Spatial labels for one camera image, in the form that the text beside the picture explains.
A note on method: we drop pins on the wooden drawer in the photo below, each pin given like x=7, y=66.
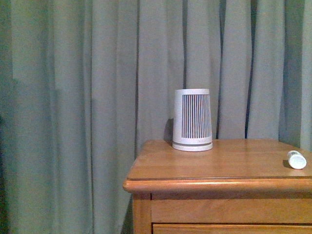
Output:
x=229, y=229

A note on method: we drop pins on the white medicine bottle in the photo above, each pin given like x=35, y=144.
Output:
x=296, y=160

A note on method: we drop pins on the white slatted air purifier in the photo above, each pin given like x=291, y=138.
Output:
x=192, y=130

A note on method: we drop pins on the grey curtain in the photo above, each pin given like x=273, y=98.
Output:
x=84, y=83

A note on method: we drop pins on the wooden nightstand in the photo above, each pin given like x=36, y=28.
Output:
x=238, y=181

